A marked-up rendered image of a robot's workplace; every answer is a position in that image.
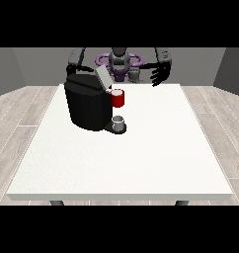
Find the small grey cup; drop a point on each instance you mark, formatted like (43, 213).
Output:
(118, 123)

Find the small grey coffee pod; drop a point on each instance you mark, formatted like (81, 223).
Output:
(134, 75)

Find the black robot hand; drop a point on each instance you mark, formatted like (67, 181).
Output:
(73, 69)
(163, 73)

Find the red pod holder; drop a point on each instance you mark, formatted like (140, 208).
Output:
(118, 99)

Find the pale grey machine lid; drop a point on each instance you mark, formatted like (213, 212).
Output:
(104, 76)

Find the black coffee machine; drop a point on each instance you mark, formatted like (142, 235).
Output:
(86, 103)

